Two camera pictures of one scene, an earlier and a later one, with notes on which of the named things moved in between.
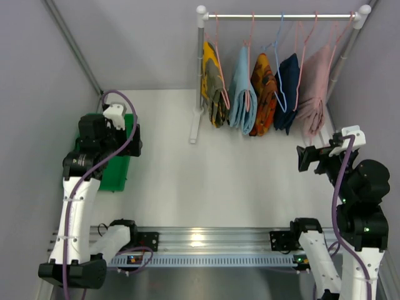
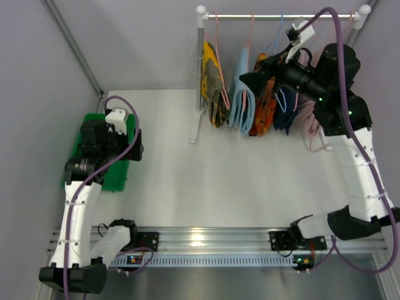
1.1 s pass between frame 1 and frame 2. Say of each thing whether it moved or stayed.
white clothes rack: stayed
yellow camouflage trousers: stayed
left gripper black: stayed
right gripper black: moved
